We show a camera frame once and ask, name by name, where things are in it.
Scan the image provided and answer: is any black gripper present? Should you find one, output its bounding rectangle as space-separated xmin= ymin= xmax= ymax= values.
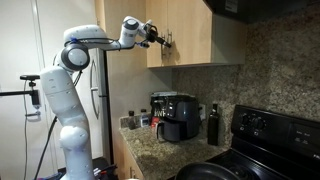
xmin=144 ymin=24 xmax=173 ymax=49

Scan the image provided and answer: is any cabinet door with bar handle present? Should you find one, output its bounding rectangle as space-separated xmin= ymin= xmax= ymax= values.
xmin=145 ymin=0 xmax=169 ymax=69
xmin=167 ymin=0 xmax=214 ymax=67

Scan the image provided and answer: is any light wood base cabinet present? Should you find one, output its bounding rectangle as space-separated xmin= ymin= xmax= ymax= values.
xmin=113 ymin=131 xmax=145 ymax=180

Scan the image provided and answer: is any tall light wood side panel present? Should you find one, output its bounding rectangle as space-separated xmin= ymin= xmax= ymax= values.
xmin=94 ymin=0 xmax=174 ymax=168

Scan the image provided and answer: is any black printed bag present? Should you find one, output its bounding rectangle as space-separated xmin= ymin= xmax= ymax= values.
xmin=150 ymin=92 xmax=178 ymax=128

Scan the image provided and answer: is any black air fryer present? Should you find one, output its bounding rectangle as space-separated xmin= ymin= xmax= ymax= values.
xmin=155 ymin=94 xmax=202 ymax=143

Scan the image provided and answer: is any small clear bottle black cap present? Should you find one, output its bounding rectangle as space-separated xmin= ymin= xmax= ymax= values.
xmin=139 ymin=108 xmax=150 ymax=128

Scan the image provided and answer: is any small red container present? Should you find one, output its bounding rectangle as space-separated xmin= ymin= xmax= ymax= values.
xmin=151 ymin=117 xmax=162 ymax=132

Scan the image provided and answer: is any small dark bottle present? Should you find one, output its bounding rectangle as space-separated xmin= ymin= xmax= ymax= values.
xmin=127 ymin=110 xmax=137 ymax=131

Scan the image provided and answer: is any stainless steel fridge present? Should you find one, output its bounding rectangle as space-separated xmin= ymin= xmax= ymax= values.
xmin=87 ymin=49 xmax=112 ymax=165

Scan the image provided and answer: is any dark glass oil bottle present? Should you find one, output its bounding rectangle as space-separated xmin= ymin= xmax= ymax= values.
xmin=207 ymin=103 xmax=221 ymax=147

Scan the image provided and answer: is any black range hood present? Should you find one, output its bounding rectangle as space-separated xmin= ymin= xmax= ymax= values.
xmin=203 ymin=0 xmax=320 ymax=25

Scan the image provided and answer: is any large black frying pan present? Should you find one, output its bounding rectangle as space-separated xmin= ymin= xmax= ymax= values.
xmin=174 ymin=161 xmax=242 ymax=180

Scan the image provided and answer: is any black electric stove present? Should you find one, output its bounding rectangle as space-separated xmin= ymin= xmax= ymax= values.
xmin=204 ymin=104 xmax=320 ymax=180

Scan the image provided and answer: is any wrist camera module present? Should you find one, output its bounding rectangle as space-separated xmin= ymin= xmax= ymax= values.
xmin=137 ymin=39 xmax=151 ymax=50

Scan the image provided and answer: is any light wood wall cabinet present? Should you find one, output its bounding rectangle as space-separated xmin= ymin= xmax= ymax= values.
xmin=145 ymin=0 xmax=248 ymax=70

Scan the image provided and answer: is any black camera on mount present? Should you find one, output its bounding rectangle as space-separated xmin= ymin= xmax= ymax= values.
xmin=19 ymin=74 xmax=43 ymax=118

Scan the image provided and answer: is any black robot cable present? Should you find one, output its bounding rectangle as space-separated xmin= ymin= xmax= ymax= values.
xmin=32 ymin=115 xmax=58 ymax=180

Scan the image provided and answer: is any thin white cable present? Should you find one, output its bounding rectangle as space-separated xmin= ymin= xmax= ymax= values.
xmin=21 ymin=79 xmax=30 ymax=180

